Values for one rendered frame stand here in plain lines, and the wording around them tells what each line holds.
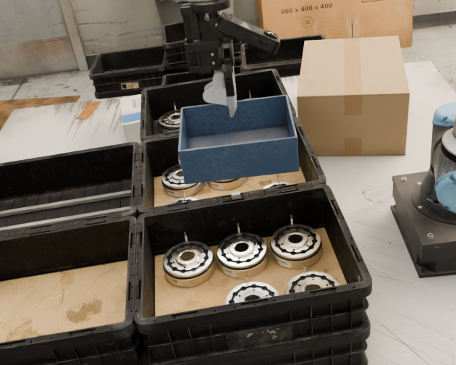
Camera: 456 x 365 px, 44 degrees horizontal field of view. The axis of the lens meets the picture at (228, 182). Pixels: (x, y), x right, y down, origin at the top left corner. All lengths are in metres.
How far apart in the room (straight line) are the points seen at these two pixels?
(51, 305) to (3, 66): 3.56
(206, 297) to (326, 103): 0.72
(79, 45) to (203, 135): 3.33
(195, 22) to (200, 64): 0.07
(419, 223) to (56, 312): 0.78
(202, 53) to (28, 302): 0.60
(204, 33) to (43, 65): 3.56
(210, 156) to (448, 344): 0.59
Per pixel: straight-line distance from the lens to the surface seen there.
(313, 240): 1.15
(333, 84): 1.64
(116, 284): 1.18
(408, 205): 1.34
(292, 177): 1.38
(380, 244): 1.39
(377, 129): 1.64
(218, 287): 1.12
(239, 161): 0.95
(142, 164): 1.32
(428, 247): 1.26
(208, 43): 1.00
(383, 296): 1.27
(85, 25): 4.37
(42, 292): 1.23
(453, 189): 1.10
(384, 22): 4.13
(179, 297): 1.12
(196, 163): 0.96
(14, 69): 4.61
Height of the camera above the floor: 1.62
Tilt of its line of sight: 35 degrees down
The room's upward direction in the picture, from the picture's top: 8 degrees counter-clockwise
